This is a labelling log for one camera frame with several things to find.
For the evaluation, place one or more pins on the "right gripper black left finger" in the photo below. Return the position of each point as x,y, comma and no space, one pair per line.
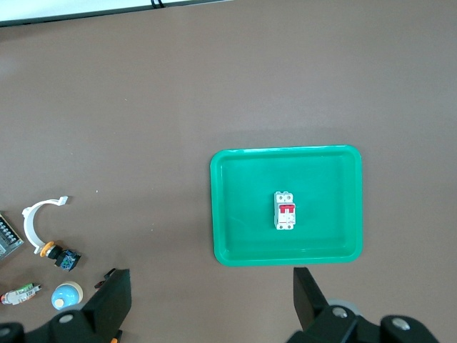
103,307

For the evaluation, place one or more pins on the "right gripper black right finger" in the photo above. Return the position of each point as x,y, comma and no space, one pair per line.
310,303

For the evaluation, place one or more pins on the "white red circuit breaker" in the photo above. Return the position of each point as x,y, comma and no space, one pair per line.
284,221

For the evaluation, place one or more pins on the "small black red connector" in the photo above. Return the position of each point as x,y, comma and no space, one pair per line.
106,278

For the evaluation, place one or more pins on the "blue dome bell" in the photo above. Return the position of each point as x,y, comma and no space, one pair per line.
66,296

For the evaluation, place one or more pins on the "yellow black push button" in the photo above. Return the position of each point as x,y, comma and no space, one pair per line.
66,260

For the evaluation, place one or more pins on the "grey green connector block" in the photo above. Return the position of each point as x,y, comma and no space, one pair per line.
18,296

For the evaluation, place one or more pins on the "metal mesh power supply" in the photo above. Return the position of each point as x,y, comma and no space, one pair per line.
7,236

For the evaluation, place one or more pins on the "green plastic tray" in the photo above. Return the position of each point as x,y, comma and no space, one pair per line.
250,178

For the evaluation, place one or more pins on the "brown table mat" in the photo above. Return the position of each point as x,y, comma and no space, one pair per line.
143,107

